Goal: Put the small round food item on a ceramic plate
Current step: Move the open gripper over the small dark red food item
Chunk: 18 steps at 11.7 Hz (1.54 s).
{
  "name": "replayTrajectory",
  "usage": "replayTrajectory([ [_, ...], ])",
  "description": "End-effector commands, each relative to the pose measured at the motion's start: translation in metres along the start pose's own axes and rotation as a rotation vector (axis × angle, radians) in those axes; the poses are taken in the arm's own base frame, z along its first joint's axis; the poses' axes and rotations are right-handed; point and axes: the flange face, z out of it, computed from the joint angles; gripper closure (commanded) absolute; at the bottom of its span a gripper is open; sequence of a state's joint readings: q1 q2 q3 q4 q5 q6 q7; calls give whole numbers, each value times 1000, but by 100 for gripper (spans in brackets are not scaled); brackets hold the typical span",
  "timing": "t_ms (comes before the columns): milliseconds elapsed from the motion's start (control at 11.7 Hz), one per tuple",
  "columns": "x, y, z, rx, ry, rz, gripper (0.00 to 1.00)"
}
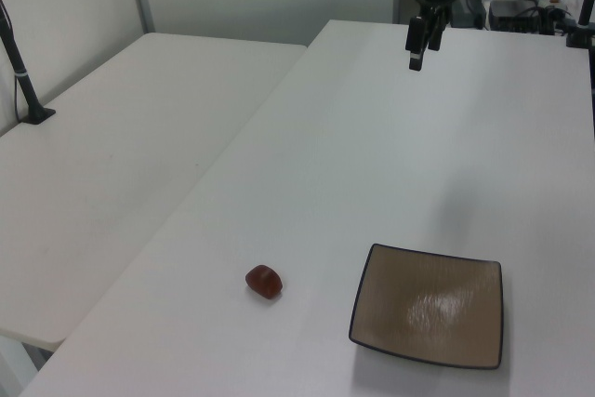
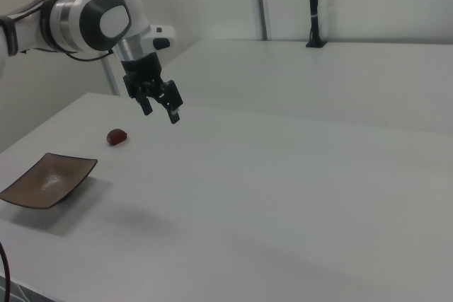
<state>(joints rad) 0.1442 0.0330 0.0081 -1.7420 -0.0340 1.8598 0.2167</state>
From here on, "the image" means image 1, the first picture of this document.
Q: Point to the black camera stand pole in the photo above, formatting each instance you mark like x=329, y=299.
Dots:
x=21, y=76

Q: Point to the black clamp stand pole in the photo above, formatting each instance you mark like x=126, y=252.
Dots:
x=583, y=11

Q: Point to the small round red food item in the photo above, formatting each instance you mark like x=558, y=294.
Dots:
x=264, y=281

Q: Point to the black electronics box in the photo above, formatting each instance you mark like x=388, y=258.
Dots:
x=516, y=16

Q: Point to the square brown ceramic plate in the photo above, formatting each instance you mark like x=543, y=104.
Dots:
x=430, y=308

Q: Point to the dark grey box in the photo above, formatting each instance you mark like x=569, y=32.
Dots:
x=469, y=9

